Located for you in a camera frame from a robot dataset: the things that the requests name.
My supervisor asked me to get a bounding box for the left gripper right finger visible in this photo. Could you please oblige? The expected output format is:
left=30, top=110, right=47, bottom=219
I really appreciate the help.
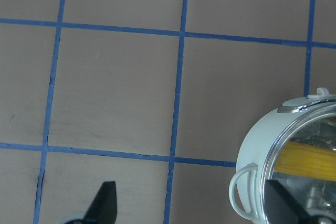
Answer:
left=265, top=180, right=335, bottom=223

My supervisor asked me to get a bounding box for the glass pot lid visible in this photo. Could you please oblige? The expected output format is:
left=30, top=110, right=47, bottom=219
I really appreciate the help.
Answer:
left=261, top=104, right=335, bottom=223

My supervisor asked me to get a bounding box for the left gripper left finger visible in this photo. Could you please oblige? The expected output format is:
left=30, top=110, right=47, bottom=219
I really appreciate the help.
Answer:
left=59, top=182, right=118, bottom=224

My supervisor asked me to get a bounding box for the yellow corn cob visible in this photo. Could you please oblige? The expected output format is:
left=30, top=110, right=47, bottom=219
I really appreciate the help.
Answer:
left=275, top=141, right=335, bottom=182

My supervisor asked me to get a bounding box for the pale green electric pot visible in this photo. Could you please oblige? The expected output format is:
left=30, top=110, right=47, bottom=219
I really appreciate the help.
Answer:
left=229, top=88, right=335, bottom=223

